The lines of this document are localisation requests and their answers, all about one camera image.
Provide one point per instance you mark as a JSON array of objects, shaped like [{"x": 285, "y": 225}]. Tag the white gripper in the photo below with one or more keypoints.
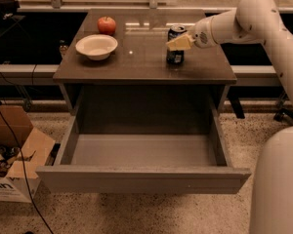
[{"x": 201, "y": 35}]

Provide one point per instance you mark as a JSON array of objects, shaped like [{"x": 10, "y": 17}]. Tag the blue pepsi can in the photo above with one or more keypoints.
[{"x": 175, "y": 57}]

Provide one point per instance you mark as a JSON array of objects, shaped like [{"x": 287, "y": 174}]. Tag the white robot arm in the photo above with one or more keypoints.
[{"x": 258, "y": 21}]

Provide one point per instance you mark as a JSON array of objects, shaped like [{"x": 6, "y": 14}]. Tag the grey cabinet with glossy top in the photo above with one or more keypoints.
[{"x": 140, "y": 57}]

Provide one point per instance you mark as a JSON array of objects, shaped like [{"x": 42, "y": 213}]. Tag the open grey top drawer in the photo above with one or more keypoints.
[{"x": 144, "y": 139}]

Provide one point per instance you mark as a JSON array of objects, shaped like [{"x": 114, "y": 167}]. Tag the red apple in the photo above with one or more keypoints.
[{"x": 106, "y": 25}]

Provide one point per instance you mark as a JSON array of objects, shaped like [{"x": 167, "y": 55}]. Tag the white bowl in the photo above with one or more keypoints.
[{"x": 96, "y": 46}]

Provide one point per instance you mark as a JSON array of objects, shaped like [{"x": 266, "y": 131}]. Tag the small bottle behind cabinet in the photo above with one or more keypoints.
[{"x": 63, "y": 48}]

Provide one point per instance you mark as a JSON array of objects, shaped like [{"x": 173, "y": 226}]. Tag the black office chair base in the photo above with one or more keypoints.
[{"x": 281, "y": 111}]

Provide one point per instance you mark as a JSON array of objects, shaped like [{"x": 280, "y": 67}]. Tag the open cardboard box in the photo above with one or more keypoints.
[{"x": 23, "y": 148}]

